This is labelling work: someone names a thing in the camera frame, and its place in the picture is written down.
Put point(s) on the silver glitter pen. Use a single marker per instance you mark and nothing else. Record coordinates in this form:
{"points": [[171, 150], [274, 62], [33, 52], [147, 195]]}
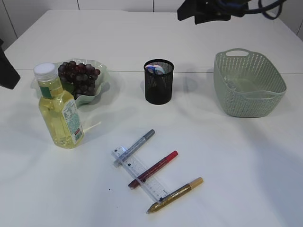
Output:
{"points": [[134, 147]]}

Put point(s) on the black mesh pen holder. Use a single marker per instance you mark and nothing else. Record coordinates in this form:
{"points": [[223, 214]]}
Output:
{"points": [[158, 88]]}

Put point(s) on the green wavy glass plate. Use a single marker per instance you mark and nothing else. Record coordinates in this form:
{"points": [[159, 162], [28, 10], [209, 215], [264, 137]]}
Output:
{"points": [[102, 79]]}

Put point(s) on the blue scissors with sheath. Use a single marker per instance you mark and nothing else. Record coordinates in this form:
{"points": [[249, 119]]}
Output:
{"points": [[150, 69]]}

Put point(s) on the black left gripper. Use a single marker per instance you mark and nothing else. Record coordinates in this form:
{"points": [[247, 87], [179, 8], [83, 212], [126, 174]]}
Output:
{"points": [[8, 75]]}

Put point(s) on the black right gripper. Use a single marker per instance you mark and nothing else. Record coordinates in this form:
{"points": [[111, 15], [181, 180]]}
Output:
{"points": [[211, 10]]}

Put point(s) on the pink scissors with purple sheath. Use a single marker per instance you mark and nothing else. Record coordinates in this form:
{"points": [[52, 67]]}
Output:
{"points": [[158, 69]]}

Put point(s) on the green woven plastic basket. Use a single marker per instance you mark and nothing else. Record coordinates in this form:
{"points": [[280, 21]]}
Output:
{"points": [[261, 86]]}

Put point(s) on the clear plastic sheet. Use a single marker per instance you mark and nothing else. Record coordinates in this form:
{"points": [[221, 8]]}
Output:
{"points": [[231, 82]]}

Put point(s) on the gold glitter pen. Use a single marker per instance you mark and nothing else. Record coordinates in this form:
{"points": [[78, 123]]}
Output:
{"points": [[174, 195]]}

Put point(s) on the transparent plastic ruler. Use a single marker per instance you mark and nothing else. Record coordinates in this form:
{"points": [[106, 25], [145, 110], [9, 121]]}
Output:
{"points": [[135, 168]]}

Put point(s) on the red glitter pen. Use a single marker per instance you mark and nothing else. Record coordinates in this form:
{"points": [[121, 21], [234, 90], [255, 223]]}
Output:
{"points": [[142, 178]]}

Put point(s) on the yellow tea bottle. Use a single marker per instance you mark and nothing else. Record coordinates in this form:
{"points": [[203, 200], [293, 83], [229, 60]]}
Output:
{"points": [[58, 108]]}

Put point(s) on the purple grape bunch with leaves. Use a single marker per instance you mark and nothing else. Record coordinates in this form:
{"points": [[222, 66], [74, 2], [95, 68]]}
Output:
{"points": [[79, 79]]}

